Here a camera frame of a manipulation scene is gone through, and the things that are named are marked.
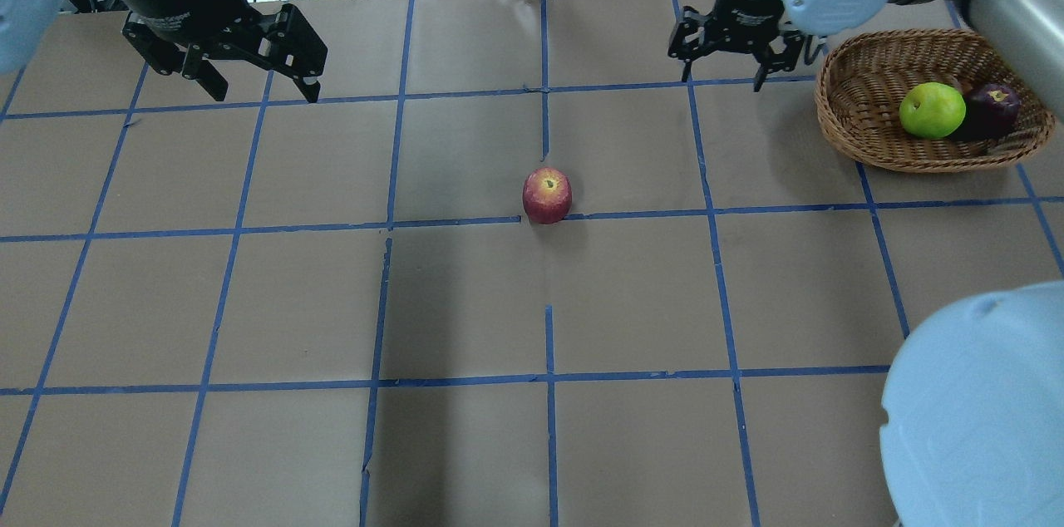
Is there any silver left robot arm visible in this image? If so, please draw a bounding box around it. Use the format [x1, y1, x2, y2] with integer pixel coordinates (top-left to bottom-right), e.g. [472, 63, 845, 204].
[1, 0, 329, 103]

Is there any woven wicker basket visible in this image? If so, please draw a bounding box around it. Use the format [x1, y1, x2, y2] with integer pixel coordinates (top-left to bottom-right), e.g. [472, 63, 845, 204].
[814, 28, 1057, 174]

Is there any green apple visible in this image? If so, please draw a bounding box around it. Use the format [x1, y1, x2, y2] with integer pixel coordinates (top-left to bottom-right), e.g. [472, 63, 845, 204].
[899, 81, 966, 139]

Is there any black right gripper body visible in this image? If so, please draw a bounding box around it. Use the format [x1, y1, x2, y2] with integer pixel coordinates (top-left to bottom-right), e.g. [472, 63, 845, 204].
[667, 0, 808, 70]

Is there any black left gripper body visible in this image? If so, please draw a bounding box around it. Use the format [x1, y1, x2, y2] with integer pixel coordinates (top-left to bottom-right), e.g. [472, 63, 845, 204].
[122, 0, 329, 86]

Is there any dark purple apple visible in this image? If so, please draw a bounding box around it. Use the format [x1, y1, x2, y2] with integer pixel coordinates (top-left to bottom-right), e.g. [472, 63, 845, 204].
[949, 83, 1023, 141]

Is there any red apple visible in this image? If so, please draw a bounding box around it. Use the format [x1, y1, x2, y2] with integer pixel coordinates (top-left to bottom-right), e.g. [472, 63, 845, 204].
[522, 167, 573, 224]

